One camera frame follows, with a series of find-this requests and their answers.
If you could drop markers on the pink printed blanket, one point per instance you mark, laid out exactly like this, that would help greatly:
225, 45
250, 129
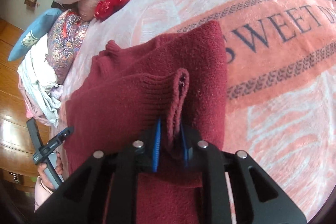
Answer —
262, 43

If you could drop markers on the person's left forearm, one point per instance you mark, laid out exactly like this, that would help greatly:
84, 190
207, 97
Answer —
42, 195

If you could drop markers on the person's left hand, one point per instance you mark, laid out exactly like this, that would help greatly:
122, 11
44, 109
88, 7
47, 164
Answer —
59, 163

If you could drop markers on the dark red knit sweater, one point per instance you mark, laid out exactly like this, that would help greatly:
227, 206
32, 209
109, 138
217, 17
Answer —
147, 61

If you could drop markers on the lavender cloth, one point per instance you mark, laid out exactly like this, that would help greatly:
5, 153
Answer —
56, 92

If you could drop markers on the blue pillow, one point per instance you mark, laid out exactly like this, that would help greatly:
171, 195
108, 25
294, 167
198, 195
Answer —
34, 29

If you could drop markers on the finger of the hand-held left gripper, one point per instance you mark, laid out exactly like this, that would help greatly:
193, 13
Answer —
65, 133

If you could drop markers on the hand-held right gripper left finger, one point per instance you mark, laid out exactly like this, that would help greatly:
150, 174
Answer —
156, 146

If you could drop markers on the floral patterned pillow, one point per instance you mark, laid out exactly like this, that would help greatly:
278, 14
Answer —
65, 40

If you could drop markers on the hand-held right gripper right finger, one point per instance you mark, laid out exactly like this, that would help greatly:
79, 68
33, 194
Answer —
185, 146

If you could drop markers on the dark drawer cabinet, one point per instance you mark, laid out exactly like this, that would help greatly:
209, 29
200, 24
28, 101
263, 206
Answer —
15, 176

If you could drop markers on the pink garment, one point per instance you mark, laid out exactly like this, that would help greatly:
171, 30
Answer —
30, 106

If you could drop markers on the white and pink clothes pile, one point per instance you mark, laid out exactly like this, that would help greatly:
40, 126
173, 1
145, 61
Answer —
36, 69

